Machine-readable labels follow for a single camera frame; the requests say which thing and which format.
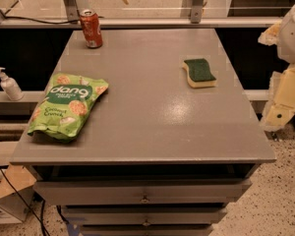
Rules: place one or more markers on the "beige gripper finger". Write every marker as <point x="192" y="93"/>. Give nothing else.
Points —
<point x="280" y="107"/>
<point x="270" y="36"/>

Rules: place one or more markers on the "green rice chip bag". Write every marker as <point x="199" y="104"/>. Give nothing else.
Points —
<point x="66" y="106"/>

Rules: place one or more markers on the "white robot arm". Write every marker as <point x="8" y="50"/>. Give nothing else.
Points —
<point x="286" y="41"/>

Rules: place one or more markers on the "green yellow sponge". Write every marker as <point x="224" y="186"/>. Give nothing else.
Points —
<point x="199" y="74"/>

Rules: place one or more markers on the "grey drawer cabinet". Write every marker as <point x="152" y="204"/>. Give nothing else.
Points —
<point x="156" y="157"/>

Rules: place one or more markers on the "red soda can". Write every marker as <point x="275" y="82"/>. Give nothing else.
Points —
<point x="91" y="28"/>

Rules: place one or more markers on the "white pump bottle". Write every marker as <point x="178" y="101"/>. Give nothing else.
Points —
<point x="10" y="86"/>

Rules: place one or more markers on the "cardboard box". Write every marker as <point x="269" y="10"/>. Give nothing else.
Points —
<point x="16" y="194"/>

